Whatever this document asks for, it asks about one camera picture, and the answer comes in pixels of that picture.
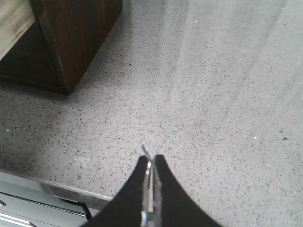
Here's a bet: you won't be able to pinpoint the black glass oven door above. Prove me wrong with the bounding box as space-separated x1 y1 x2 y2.
0 193 88 227

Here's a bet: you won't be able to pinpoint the silver metal scissors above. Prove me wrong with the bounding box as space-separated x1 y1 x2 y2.
141 145 162 227

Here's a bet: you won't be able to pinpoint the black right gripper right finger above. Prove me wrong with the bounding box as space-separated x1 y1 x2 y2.
153 155 220 227

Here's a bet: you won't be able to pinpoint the dark wooden drawer cabinet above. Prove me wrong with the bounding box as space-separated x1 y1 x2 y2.
0 0 123 94

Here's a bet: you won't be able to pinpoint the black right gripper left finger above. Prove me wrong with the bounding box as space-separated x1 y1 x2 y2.
84 156 148 227

